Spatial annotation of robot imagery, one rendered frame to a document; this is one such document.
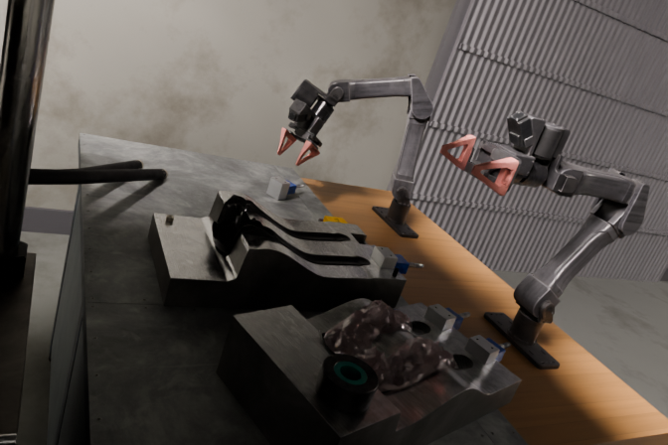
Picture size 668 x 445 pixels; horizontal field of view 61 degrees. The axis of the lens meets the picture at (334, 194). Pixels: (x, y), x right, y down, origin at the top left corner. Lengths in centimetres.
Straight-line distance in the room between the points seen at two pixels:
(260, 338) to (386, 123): 244
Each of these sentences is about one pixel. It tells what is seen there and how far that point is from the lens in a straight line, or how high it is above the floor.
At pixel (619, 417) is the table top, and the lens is 136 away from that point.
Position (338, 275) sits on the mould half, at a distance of 116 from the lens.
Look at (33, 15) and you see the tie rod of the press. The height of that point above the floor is 124.
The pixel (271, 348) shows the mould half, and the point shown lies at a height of 91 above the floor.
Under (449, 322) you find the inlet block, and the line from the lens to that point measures 119.
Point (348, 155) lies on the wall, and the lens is 315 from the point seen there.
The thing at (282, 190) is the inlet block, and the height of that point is 83.
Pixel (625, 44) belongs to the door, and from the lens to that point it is 414.
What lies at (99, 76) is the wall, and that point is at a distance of 270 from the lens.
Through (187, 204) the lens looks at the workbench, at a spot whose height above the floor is 80.
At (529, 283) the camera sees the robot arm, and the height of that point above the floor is 95.
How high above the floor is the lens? 139
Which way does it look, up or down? 18 degrees down
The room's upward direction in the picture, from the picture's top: 19 degrees clockwise
